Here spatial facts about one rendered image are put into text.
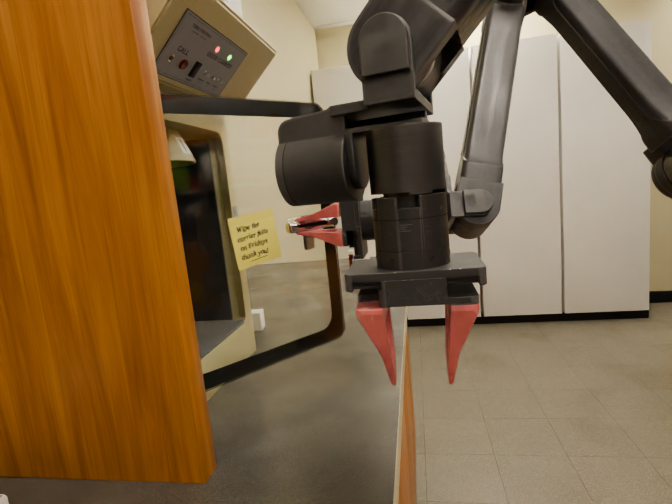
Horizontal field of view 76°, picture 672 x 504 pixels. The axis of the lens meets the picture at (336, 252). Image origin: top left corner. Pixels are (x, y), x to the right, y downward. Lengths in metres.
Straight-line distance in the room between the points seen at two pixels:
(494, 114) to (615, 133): 3.22
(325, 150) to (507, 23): 0.50
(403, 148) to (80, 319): 0.40
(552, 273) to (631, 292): 0.59
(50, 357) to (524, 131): 3.46
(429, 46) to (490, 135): 0.37
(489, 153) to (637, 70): 0.25
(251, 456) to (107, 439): 0.17
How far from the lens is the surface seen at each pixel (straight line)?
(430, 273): 0.32
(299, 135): 0.35
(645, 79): 0.79
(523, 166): 3.69
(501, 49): 0.75
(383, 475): 0.53
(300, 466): 0.56
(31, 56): 0.57
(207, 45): 0.68
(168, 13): 0.60
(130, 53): 0.50
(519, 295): 3.81
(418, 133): 0.32
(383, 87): 0.31
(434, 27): 0.32
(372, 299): 0.34
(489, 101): 0.70
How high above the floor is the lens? 1.25
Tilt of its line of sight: 9 degrees down
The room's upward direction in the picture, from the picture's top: 6 degrees counter-clockwise
